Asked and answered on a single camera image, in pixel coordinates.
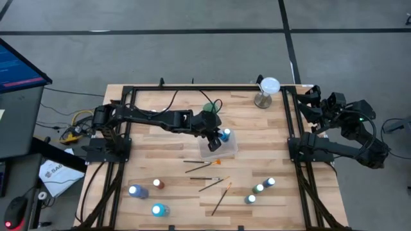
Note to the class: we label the small dark blue paint bottle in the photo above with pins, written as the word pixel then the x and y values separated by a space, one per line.
pixel 268 183

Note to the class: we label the black paintbrush orange tip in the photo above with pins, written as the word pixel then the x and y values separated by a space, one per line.
pixel 213 184

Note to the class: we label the white table label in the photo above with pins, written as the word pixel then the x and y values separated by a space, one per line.
pixel 307 85

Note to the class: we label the white tape roll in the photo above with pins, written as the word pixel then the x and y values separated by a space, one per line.
pixel 42 195

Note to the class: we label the yellow plug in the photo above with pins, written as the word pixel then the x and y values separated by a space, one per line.
pixel 69 139

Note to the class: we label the grey chair leg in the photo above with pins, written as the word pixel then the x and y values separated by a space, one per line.
pixel 399 125

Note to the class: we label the black monitor blue screen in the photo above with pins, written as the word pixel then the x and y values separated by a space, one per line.
pixel 16 70

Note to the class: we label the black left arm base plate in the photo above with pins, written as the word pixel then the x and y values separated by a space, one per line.
pixel 96 155

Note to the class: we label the large cyan paint bottle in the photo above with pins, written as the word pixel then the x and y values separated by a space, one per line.
pixel 160 210

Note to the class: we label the small green paint bottle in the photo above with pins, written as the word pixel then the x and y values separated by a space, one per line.
pixel 257 188

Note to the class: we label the pale green cup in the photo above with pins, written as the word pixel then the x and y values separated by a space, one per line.
pixel 209 106

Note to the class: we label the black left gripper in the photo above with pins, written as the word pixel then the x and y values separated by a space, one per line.
pixel 205 122

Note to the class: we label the thin black brush silver ferrule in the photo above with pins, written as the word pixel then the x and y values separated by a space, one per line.
pixel 196 161

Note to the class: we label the small reddish brown paint bottle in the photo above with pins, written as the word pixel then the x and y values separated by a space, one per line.
pixel 159 183

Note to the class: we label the black desk bar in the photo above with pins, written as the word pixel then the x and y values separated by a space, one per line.
pixel 57 155

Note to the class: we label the small teal paint bottle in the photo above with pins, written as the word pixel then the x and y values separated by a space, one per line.
pixel 250 199

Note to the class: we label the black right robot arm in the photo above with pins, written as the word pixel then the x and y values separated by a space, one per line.
pixel 353 147

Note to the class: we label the black paintbrush long silver ferrule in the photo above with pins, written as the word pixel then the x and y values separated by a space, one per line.
pixel 204 178

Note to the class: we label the black table edge clamp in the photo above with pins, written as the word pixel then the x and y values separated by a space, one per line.
pixel 259 79
pixel 161 82

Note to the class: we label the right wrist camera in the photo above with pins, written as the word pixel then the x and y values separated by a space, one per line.
pixel 336 100

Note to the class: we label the clear glass with white lid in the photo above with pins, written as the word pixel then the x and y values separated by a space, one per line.
pixel 269 86

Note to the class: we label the small black floor object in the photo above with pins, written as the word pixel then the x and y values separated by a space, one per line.
pixel 408 20

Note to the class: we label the large blue paint bottle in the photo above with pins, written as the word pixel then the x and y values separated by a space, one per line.
pixel 139 192

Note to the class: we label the black aluminium rig frame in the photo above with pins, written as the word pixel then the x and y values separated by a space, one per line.
pixel 208 88

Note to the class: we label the black fan brush orange bristles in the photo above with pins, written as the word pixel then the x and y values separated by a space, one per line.
pixel 218 161

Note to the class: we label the black computer mouse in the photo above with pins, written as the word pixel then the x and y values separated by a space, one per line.
pixel 14 211

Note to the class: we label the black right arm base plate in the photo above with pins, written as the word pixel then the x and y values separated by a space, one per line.
pixel 324 158

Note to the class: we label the clear plastic bin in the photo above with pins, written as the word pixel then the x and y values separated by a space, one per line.
pixel 224 150

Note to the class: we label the white printed paper sheet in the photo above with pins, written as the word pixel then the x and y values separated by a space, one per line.
pixel 59 178

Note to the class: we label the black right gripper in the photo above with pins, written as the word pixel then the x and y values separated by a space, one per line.
pixel 324 117

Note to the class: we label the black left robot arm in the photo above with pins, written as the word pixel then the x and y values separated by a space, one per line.
pixel 144 117

